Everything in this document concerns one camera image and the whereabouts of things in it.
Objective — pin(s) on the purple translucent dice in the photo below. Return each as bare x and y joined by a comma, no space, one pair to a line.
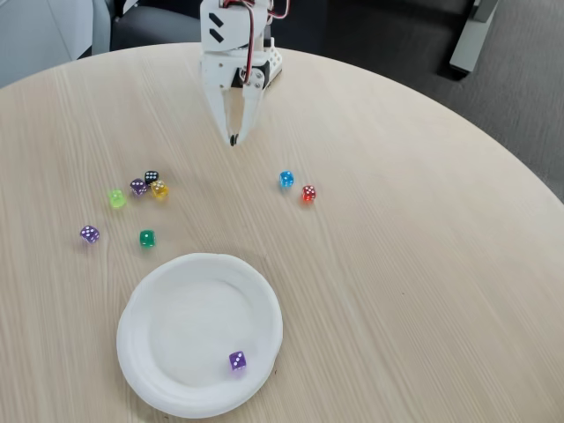
237,361
89,234
138,187

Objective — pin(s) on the blue translucent dice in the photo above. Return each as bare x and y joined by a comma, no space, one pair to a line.
286,180

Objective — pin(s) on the black dice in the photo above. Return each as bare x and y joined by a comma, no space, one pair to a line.
151,177

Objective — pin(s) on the yellow translucent dice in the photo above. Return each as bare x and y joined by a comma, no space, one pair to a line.
159,190

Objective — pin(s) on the red translucent dice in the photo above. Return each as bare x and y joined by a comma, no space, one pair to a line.
309,194

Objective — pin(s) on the light green translucent dice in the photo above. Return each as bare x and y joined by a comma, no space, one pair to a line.
117,199

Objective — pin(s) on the dark green translucent dice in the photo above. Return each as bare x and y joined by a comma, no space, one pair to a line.
147,238

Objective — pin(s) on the white paper plate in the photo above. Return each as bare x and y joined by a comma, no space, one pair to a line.
189,335

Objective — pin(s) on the dark grey chair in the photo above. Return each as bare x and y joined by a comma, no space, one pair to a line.
154,26

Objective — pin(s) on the white cabinet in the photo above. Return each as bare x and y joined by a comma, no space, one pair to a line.
39,35

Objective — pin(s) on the grey desk leg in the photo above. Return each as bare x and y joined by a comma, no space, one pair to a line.
469,39

